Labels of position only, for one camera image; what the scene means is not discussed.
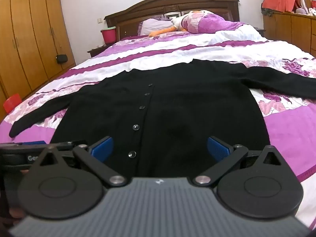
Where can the purple floral bed blanket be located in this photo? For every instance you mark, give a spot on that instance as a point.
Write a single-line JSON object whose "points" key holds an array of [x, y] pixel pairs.
{"points": [[296, 133]]}

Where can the lavender plush item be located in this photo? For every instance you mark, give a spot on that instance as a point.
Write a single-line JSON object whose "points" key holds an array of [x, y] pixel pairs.
{"points": [[301, 10]]}

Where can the black button cardigan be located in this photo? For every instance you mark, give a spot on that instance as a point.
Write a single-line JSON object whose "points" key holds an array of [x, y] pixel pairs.
{"points": [[172, 103]]}

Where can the pink floral pillow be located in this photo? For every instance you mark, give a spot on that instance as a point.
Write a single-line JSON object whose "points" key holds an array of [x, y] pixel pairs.
{"points": [[212, 22]]}

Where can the dark wooden nightstand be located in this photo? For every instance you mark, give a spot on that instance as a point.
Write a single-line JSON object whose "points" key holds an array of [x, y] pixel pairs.
{"points": [[261, 32], [95, 51]]}

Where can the red bucket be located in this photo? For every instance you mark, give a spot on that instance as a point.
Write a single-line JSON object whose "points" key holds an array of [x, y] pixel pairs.
{"points": [[108, 35]]}

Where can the wooden wardrobe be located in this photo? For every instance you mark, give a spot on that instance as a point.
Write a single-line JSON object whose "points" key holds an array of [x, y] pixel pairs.
{"points": [[29, 42]]}

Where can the orange and white plush toy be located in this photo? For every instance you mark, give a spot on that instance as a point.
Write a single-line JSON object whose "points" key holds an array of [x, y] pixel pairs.
{"points": [[176, 22]]}

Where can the lavender pillow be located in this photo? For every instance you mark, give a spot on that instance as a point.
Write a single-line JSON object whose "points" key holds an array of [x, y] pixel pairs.
{"points": [[155, 26]]}

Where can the wooden cabinet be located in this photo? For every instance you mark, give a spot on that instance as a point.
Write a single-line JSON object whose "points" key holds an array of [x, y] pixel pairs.
{"points": [[291, 29]]}

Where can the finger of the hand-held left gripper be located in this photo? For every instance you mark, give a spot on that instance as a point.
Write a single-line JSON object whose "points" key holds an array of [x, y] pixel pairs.
{"points": [[32, 143]]}

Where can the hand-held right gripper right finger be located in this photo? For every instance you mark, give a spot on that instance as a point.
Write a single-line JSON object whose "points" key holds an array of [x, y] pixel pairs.
{"points": [[217, 149]]}

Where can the white crumpled cloth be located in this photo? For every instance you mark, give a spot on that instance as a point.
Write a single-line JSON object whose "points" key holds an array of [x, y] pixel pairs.
{"points": [[312, 11]]}

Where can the dark green cloth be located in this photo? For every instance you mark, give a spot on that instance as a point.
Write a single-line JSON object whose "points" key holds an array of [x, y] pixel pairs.
{"points": [[267, 12]]}

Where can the dark wooden headboard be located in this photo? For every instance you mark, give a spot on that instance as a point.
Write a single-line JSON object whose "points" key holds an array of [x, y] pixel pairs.
{"points": [[158, 7]]}

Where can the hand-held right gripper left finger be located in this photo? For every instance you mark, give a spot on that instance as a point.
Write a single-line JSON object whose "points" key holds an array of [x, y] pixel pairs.
{"points": [[102, 147]]}

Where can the black pouch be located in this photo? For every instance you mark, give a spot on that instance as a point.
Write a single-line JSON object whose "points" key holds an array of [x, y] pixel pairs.
{"points": [[61, 58]]}

